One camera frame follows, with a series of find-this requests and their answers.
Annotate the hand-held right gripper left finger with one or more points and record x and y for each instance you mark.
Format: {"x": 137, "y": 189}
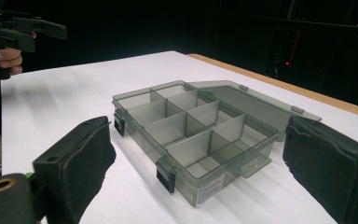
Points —
{"x": 74, "y": 168}

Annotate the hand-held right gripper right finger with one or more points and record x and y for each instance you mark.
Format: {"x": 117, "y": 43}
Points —
{"x": 332, "y": 174}

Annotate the dark device with red light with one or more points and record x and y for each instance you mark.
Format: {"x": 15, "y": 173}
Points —
{"x": 287, "y": 63}

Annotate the grey transparent compartment box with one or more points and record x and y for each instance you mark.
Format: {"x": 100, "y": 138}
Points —
{"x": 195, "y": 124}

